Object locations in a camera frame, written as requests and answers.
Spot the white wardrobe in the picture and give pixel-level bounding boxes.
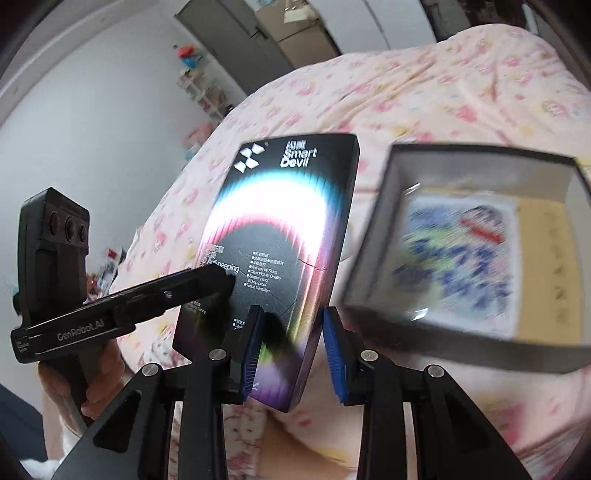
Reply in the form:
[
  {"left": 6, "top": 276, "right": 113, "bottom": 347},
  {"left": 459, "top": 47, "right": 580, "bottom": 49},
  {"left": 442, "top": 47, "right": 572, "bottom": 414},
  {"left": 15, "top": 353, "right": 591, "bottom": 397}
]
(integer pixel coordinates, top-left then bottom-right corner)
[{"left": 323, "top": 0, "right": 439, "bottom": 61}]

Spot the black cardboard container box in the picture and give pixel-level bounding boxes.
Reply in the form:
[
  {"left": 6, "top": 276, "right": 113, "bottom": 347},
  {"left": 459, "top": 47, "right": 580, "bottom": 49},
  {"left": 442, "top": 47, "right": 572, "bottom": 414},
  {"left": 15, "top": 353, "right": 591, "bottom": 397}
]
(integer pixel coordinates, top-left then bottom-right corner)
[{"left": 339, "top": 143, "right": 591, "bottom": 374}]

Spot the black screen protector box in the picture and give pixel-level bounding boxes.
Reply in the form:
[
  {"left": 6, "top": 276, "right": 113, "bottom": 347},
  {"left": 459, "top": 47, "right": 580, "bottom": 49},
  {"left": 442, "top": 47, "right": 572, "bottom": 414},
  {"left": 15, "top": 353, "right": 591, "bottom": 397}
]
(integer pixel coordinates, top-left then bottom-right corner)
[{"left": 172, "top": 133, "right": 361, "bottom": 414}]

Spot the pile of colourful small packets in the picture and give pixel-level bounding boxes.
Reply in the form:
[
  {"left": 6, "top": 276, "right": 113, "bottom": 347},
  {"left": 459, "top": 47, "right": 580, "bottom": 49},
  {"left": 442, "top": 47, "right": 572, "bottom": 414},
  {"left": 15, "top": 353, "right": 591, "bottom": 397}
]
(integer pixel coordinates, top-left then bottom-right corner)
[{"left": 90, "top": 247, "right": 125, "bottom": 301}]

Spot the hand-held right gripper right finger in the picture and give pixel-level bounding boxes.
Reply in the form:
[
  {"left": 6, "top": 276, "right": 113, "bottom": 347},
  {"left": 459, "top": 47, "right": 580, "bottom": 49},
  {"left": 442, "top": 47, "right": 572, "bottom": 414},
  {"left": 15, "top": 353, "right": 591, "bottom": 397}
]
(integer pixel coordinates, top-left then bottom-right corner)
[{"left": 322, "top": 307, "right": 534, "bottom": 480}]

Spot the pink cloth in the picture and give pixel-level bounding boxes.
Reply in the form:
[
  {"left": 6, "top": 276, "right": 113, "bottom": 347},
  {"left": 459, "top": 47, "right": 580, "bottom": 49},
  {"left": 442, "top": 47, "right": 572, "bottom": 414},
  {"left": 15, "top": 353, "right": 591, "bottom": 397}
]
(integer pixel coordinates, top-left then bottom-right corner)
[{"left": 182, "top": 120, "right": 218, "bottom": 158}]

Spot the grey wardrobe door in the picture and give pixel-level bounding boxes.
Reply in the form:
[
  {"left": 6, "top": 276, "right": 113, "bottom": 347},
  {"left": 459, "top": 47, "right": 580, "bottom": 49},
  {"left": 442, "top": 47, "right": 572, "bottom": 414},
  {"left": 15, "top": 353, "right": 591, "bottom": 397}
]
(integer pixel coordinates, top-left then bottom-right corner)
[{"left": 174, "top": 0, "right": 296, "bottom": 93}]

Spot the brown cardboard box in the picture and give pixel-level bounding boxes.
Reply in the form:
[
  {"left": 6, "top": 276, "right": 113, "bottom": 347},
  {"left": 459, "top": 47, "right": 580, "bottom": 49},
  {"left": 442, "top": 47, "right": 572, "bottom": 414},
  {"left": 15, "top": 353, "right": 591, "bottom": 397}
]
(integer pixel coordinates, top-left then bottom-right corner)
[{"left": 256, "top": 0, "right": 342, "bottom": 70}]

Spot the pink printed blanket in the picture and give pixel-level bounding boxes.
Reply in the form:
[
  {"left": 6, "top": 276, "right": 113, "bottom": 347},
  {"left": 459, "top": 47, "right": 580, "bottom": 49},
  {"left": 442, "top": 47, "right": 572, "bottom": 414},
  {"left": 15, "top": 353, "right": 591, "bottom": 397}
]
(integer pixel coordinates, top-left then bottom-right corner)
[{"left": 111, "top": 25, "right": 591, "bottom": 480}]

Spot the white cartoon print packet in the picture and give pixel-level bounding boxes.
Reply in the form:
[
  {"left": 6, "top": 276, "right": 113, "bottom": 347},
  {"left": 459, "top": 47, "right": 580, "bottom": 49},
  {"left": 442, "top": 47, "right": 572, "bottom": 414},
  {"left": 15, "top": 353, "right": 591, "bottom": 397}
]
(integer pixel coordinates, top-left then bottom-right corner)
[{"left": 399, "top": 185, "right": 525, "bottom": 340}]

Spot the person's left hand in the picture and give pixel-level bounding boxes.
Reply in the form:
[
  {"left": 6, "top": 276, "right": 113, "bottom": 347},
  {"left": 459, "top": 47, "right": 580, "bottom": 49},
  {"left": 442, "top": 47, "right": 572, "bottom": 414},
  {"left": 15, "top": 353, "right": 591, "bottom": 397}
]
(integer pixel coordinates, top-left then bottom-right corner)
[{"left": 39, "top": 351, "right": 126, "bottom": 425}]

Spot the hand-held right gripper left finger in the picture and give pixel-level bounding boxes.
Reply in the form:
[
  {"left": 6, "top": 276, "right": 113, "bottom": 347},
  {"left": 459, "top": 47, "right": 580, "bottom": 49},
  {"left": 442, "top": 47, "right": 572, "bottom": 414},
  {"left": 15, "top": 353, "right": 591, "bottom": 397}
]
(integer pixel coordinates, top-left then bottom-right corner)
[{"left": 50, "top": 305, "right": 266, "bottom": 480}]

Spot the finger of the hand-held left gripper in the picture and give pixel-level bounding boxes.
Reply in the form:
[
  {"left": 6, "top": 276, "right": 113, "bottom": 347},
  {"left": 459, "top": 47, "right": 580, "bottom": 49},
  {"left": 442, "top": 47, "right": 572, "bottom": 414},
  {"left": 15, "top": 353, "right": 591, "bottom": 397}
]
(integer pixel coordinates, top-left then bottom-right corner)
[{"left": 113, "top": 267, "right": 236, "bottom": 321}]

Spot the white shelf rack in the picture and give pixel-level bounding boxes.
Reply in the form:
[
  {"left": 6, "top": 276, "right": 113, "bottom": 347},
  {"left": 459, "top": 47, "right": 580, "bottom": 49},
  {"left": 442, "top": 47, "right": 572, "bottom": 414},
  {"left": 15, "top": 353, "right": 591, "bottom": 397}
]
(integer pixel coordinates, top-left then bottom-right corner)
[{"left": 178, "top": 69, "right": 236, "bottom": 123}]

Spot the red and blue toy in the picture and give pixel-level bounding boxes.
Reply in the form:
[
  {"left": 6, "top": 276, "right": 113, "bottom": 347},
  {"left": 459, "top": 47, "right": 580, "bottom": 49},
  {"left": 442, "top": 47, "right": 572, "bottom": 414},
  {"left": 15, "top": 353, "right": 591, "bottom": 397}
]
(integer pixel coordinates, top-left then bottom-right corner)
[{"left": 173, "top": 44, "right": 206, "bottom": 70}]

